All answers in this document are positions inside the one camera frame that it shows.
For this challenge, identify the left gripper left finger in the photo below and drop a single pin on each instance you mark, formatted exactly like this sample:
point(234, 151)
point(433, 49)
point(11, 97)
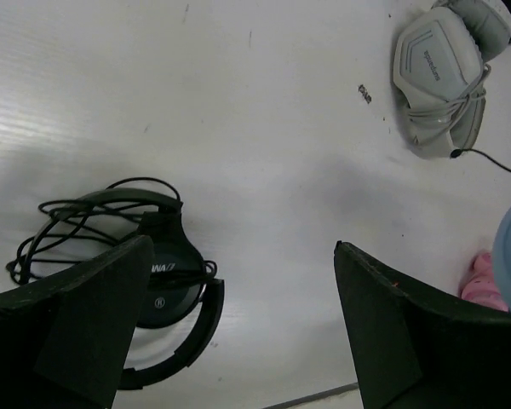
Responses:
point(64, 339)

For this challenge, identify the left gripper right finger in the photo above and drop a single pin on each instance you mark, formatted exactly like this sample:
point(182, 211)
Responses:
point(415, 346)

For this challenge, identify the small black on-ear headphones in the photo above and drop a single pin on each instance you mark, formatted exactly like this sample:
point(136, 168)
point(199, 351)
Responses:
point(181, 279)

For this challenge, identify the pink gaming headset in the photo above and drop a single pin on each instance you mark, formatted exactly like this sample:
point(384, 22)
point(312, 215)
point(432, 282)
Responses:
point(478, 285)

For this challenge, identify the grey white gaming headset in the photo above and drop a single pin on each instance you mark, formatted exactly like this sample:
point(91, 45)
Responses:
point(440, 65)

